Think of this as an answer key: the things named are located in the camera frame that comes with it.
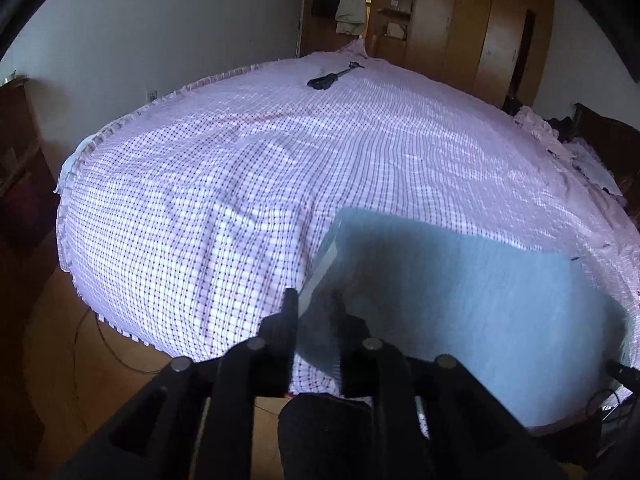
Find light blue towel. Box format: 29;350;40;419
295;207;632;428

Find dark wooden cabinet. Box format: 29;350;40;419
0;77;61;261

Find wooden coat rack panel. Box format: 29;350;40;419
299;0;373;58

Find dark wooden headboard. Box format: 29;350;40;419
572;102;640;201

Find wooden wardrobe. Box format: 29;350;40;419
405;0;556;108

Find black folding stick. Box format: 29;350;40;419
306;61;366;92

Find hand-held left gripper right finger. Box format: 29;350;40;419
330;291;571;480

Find pink checked bedspread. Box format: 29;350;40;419
54;40;640;428

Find dark crumpled clothes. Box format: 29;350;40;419
549;116;577;144

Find thin floor cable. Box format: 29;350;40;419
75;305;166;376

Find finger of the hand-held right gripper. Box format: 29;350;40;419
605;359;640;387

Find pink ruffled bedding pile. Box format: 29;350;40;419
512;105;563;151

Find wooden shelf unit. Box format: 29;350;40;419
372;0;418;61

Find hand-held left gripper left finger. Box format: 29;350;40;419
52;287;301;480

